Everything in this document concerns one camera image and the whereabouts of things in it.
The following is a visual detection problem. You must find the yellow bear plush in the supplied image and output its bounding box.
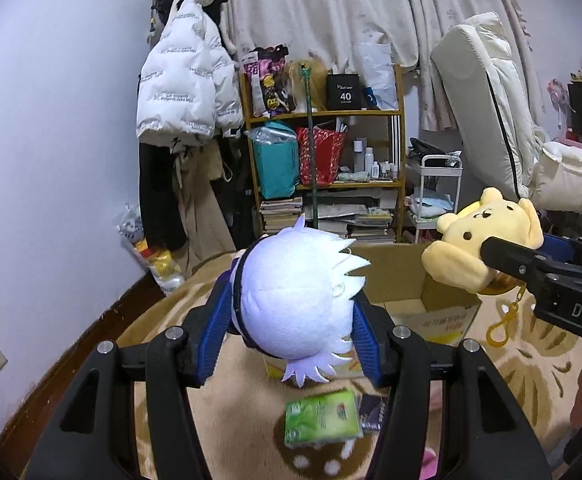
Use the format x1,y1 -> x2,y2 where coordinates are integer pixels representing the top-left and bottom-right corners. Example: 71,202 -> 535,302
421,188 -> 544,296

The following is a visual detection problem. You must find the clear plastic bag on shelf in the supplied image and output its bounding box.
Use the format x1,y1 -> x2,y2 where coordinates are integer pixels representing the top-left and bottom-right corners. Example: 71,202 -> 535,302
354,41 -> 399,110

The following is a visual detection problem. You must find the white puffer jacket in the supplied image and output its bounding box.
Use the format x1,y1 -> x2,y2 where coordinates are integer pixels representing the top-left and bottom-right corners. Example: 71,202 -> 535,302
136,0 -> 243,152

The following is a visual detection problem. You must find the green tissue pack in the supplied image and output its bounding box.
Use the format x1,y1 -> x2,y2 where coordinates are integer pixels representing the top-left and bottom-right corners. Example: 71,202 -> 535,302
283,389 -> 364,448

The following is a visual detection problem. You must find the beige hanging coat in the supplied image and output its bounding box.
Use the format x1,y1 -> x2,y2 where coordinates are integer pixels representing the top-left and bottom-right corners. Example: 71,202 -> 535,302
172,140 -> 236,278

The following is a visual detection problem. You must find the red gift bag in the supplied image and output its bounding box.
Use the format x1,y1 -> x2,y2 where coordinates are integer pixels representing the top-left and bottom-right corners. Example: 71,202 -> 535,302
297,127 -> 345,186

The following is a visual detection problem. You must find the black tissue pack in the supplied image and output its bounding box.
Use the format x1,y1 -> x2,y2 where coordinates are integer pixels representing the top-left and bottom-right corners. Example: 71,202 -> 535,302
358,393 -> 387,434

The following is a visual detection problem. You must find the green pole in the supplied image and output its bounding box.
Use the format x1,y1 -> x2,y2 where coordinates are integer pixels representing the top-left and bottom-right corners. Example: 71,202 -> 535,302
301,63 -> 319,230

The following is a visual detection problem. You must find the white rolling cart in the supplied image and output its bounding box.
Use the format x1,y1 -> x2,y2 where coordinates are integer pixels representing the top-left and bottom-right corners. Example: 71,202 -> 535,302
405,151 -> 463,243

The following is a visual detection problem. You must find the black box labelled 40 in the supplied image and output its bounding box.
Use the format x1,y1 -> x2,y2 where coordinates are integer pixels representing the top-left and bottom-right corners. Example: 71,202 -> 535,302
326,74 -> 361,110

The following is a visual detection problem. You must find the cream reclining chair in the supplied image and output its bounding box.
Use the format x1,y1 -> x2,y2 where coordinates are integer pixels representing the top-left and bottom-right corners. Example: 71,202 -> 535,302
431,12 -> 582,214

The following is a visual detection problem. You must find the open cardboard box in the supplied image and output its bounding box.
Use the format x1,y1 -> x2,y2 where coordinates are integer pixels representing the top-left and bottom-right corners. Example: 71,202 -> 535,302
263,242 -> 483,380

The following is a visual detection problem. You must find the teal gift bag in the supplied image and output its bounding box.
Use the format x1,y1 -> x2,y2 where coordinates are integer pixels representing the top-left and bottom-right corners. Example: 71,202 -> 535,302
247,122 -> 300,200

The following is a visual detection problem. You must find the white haired plush doll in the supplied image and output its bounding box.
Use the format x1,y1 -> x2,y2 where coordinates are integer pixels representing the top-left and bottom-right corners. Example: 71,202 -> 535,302
230,216 -> 370,387

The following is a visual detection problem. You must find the wooden bookshelf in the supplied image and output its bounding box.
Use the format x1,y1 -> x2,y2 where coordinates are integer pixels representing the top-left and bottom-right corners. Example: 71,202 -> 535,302
239,62 -> 408,244

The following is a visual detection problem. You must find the stack of books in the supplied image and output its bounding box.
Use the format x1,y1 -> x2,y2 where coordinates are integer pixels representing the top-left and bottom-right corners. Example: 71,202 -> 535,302
259,196 -> 303,235

